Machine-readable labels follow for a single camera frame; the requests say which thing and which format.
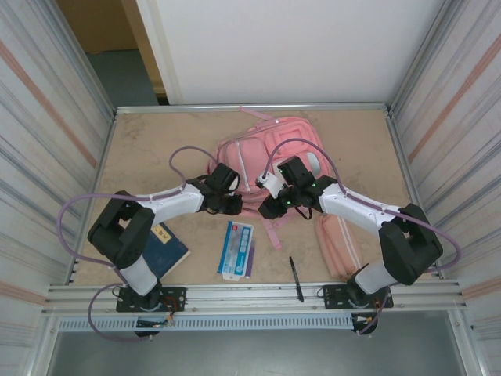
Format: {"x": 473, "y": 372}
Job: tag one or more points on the pink student backpack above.
{"x": 254, "y": 152}

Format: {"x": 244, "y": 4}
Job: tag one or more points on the blue white ruler set package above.
{"x": 235, "y": 246}

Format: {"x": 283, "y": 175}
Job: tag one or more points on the pink pencil case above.
{"x": 340, "y": 246}

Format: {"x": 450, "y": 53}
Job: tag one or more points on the dark blue notebook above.
{"x": 168, "y": 250}

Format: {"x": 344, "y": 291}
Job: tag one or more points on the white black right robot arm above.
{"x": 352, "y": 203}

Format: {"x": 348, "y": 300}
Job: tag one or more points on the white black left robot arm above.
{"x": 172, "y": 201}

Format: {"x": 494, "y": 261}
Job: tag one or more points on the black pen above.
{"x": 295, "y": 276}

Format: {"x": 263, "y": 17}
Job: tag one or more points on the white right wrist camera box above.
{"x": 272, "y": 184}

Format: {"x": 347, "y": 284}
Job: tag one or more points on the aluminium table frame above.
{"x": 250, "y": 106}

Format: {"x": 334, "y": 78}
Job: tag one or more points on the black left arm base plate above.
{"x": 176, "y": 295}

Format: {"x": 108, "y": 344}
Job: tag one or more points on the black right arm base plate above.
{"x": 332, "y": 295}

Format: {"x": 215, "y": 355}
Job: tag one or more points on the brown wooden door frame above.
{"x": 149, "y": 58}

